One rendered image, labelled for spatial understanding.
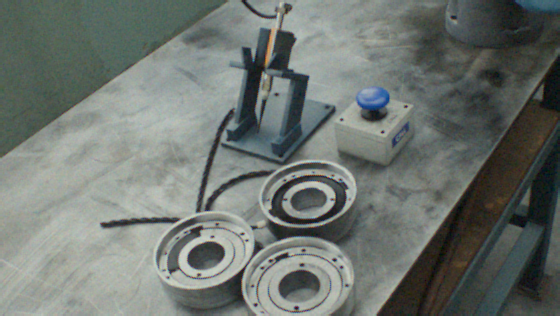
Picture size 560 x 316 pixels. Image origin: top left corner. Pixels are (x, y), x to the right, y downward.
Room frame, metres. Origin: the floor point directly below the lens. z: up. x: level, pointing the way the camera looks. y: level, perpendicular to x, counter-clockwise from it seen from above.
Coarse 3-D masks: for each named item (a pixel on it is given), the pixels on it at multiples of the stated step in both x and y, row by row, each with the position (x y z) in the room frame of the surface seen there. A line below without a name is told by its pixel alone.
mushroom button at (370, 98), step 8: (368, 88) 0.62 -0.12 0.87; (376, 88) 0.61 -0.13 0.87; (360, 96) 0.60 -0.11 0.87; (368, 96) 0.60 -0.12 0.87; (376, 96) 0.60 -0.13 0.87; (384, 96) 0.59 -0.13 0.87; (360, 104) 0.59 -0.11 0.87; (368, 104) 0.59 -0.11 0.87; (376, 104) 0.59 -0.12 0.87; (384, 104) 0.59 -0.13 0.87; (376, 112) 0.60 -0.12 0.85
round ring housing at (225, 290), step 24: (192, 216) 0.49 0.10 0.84; (216, 216) 0.49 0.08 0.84; (168, 240) 0.47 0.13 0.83; (192, 240) 0.47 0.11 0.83; (216, 240) 0.46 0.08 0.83; (192, 264) 0.45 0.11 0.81; (168, 288) 0.41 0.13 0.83; (192, 288) 0.39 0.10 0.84; (216, 288) 0.39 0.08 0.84; (240, 288) 0.40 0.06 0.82
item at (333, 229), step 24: (288, 168) 0.54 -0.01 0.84; (312, 168) 0.54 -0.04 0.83; (336, 168) 0.53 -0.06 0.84; (264, 192) 0.51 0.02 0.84; (288, 192) 0.51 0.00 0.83; (312, 192) 0.52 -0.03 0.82; (264, 216) 0.48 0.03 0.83; (312, 216) 0.47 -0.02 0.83; (336, 216) 0.45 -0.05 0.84; (336, 240) 0.45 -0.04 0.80
